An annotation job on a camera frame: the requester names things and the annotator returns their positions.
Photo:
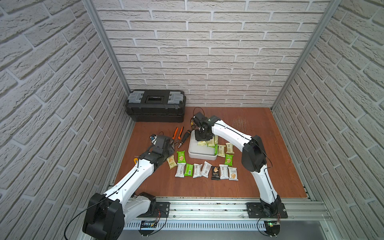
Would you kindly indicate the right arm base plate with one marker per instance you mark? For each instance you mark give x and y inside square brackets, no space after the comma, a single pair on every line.
[257,210]

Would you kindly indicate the green cookie packet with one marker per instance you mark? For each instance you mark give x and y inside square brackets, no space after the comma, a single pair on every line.
[229,160]
[181,157]
[216,149]
[189,170]

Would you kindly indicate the left controller board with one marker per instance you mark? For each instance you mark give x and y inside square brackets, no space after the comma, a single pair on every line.
[148,227]

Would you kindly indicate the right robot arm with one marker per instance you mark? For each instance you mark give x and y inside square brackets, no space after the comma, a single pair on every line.
[254,158]

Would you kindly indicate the black toolbox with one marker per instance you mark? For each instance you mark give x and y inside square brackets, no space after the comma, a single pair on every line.
[168,106]

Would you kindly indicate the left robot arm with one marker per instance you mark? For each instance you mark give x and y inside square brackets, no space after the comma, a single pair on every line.
[108,213]

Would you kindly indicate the pale yellow cookie packet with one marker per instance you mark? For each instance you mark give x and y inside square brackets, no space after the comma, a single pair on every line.
[230,148]
[221,151]
[171,162]
[208,143]

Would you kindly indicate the grey storage box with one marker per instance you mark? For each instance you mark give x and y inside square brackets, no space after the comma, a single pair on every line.
[200,152]

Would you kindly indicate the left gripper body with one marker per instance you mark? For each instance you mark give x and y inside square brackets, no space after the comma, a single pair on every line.
[167,144]

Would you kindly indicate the controller board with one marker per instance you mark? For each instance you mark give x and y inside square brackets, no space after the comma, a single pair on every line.
[272,228]
[148,227]

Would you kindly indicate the orange handled groove pliers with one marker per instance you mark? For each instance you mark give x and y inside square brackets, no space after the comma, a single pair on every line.
[177,136]

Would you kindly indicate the aluminium frame post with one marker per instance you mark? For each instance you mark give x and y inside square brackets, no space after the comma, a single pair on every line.
[325,19]
[92,11]

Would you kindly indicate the left aluminium frame post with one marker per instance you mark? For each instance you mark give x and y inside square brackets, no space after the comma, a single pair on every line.
[92,11]

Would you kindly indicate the aluminium front rail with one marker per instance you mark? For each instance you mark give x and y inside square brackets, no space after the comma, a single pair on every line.
[241,209]

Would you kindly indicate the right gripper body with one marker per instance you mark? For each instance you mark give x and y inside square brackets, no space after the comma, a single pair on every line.
[200,136]

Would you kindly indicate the black cookie packet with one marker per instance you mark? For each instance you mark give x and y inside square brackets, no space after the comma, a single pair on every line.
[215,173]

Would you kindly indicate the right controller board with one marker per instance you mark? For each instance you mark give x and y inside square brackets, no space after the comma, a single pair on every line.
[272,228]

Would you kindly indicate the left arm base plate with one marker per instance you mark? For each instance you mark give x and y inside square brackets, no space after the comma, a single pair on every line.
[158,209]

